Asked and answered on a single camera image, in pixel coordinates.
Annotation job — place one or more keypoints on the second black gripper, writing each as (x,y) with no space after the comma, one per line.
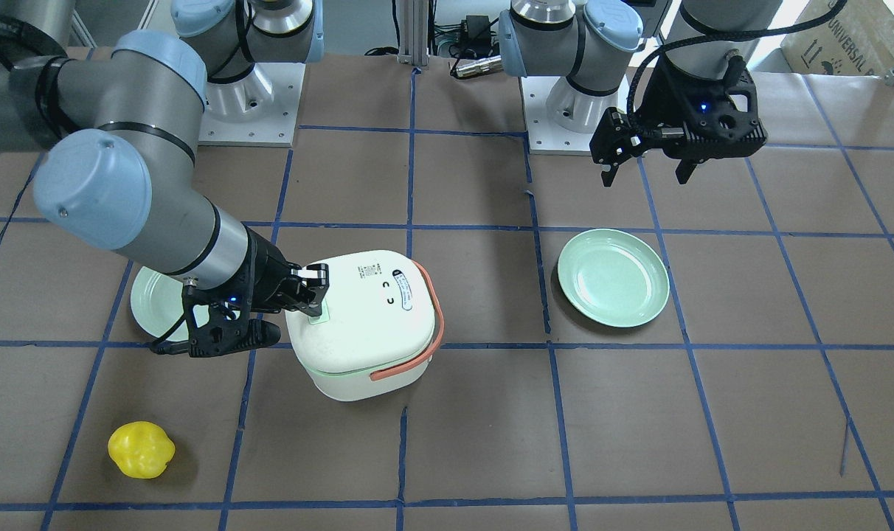
(670,99)

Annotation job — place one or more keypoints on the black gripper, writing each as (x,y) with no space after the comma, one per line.
(268,274)

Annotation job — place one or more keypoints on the white rice cooker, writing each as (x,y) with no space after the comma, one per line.
(332,348)

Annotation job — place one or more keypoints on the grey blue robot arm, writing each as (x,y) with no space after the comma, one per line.
(121,136)

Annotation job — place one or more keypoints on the second grey blue robot arm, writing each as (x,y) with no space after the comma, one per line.
(591,45)

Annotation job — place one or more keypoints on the light green plate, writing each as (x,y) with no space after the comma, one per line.
(613,278)
(155,301)

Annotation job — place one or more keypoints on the black power adapter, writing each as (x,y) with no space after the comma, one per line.
(475,29)

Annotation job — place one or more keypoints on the yellow bell pepper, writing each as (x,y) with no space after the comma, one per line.
(141,449)

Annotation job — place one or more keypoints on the cardboard box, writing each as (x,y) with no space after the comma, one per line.
(859,40)

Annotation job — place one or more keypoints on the second white robot base plate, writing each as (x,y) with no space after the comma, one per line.
(560,119)

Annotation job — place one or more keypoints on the orange rice cooker handle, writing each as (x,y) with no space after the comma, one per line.
(408,324)

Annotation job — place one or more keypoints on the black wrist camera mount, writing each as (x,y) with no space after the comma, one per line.
(223,322)

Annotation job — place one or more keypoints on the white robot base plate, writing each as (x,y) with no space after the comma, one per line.
(261,110)

